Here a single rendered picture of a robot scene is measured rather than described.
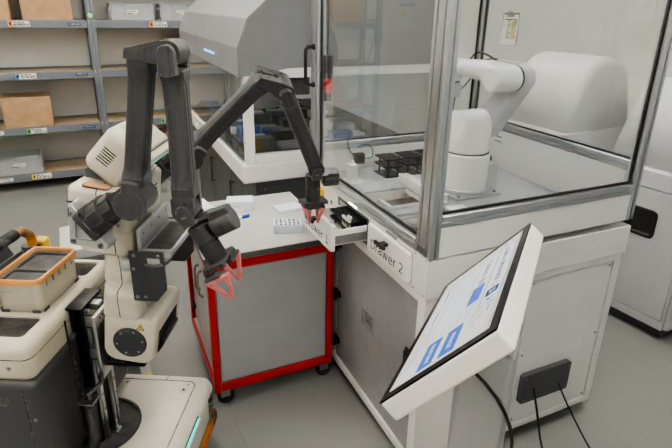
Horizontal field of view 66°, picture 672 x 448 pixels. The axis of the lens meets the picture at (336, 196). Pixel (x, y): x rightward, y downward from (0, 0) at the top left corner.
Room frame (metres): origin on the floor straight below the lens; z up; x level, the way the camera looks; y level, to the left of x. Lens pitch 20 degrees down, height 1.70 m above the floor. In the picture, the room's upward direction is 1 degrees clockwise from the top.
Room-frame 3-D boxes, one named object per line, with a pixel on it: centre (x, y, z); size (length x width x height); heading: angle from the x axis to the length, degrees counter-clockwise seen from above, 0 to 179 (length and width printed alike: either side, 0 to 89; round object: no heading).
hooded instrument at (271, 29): (3.70, 0.33, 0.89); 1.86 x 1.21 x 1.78; 25
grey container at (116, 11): (5.35, 2.04, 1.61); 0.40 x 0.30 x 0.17; 118
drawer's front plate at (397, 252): (1.70, -0.19, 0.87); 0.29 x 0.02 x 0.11; 25
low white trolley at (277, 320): (2.23, 0.38, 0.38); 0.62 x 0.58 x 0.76; 25
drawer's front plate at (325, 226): (1.93, 0.07, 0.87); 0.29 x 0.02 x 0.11; 25
